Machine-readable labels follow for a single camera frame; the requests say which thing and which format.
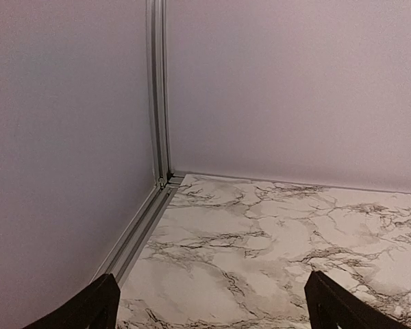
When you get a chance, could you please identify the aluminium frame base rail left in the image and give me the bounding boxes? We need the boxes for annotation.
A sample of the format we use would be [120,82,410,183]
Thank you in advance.
[92,173,185,287]

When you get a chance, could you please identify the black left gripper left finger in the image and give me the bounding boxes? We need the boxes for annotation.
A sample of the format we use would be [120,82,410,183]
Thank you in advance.
[24,273,121,329]

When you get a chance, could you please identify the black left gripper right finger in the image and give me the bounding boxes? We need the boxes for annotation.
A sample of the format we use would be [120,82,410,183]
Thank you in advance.
[304,271,407,329]

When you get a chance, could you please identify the aluminium frame corner post left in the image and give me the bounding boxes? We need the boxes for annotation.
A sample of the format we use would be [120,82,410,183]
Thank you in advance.
[146,1,172,189]

